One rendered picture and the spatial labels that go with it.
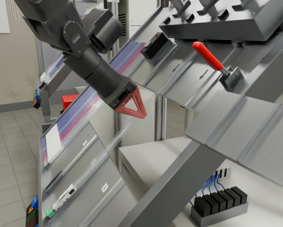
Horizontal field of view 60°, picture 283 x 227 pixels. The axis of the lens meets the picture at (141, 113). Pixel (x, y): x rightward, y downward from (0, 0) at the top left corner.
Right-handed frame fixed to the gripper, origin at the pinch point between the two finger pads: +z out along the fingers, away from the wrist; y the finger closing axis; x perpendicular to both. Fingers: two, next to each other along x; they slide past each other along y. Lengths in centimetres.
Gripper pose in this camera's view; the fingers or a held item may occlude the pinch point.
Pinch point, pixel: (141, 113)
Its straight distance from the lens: 54.1
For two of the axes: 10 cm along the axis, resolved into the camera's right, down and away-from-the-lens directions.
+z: 6.5, 6.0, 4.6
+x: -6.6, 7.5, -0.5
